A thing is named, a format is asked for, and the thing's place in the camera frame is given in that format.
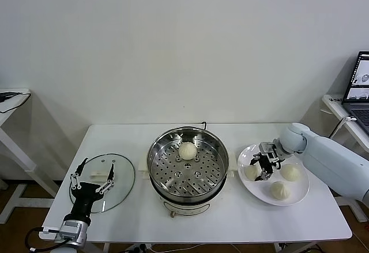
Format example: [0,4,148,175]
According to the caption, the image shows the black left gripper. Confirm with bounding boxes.
[69,157,116,224]

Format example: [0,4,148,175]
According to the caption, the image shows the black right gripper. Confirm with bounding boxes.
[249,153,275,182]

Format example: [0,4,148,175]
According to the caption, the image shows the white steamed baozi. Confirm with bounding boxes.
[244,165,260,181]
[269,181,291,201]
[280,163,302,182]
[178,142,198,161]

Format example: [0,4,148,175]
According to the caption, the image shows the round glass pot lid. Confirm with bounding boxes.
[69,153,136,214]

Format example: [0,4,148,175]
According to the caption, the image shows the perforated stainless steamer basket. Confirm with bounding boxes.
[146,127,230,205]

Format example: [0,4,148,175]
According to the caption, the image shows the white round plate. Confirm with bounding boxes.
[237,143,310,207]

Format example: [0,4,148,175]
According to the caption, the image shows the white side table with laptop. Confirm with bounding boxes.
[321,93,369,224]

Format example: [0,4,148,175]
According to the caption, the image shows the white side table with adapter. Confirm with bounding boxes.
[0,88,58,225]

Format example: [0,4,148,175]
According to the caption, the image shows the dark grey open laptop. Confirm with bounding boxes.
[341,51,369,137]

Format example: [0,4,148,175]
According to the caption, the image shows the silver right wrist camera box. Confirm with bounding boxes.
[258,141,282,169]

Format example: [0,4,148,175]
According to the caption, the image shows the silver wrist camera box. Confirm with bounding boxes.
[258,141,282,169]
[59,220,85,230]

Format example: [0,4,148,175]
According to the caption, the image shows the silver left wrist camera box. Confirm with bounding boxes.
[59,220,85,230]

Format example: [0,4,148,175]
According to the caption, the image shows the black left wrist camera cable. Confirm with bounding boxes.
[24,227,71,251]

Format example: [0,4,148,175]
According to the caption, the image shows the white and black laptop cable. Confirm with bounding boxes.
[328,116,357,140]

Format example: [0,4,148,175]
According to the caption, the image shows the black adapter with cable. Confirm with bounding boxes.
[0,91,32,114]

